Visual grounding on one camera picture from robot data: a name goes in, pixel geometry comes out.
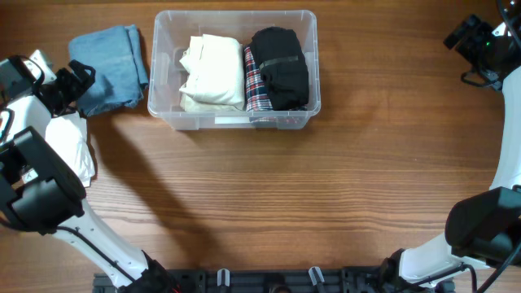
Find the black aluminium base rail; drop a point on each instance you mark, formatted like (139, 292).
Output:
(345, 280)

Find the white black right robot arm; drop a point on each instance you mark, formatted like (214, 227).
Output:
(481, 235)

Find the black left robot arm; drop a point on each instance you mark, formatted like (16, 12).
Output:
(41, 194)

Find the plaid shirt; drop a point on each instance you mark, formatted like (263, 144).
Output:
(256, 94)

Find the black garment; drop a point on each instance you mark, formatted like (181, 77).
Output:
(280, 59)

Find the blue denim jeans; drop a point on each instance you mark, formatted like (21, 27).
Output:
(120, 75)

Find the white t-shirt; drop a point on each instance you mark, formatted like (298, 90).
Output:
(67, 136)

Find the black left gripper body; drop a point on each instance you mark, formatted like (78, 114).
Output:
(67, 87)

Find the white label on container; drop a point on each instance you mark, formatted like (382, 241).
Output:
(238, 120)

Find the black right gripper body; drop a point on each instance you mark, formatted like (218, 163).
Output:
(479, 43)

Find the clear plastic storage container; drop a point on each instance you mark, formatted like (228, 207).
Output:
(172, 33)

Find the cream cloth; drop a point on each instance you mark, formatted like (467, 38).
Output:
(215, 81)

